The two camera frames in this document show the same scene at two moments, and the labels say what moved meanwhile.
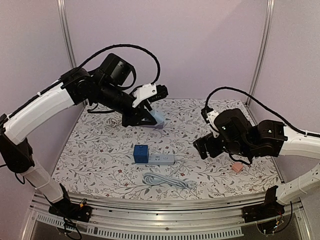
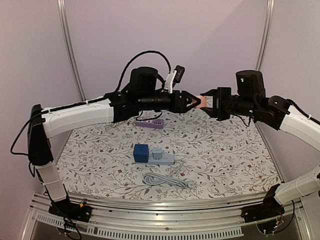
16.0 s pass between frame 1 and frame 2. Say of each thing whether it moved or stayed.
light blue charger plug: moved
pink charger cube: moved
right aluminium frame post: stayed
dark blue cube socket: stayed
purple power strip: stayed
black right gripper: moved
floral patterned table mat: stayed
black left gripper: moved
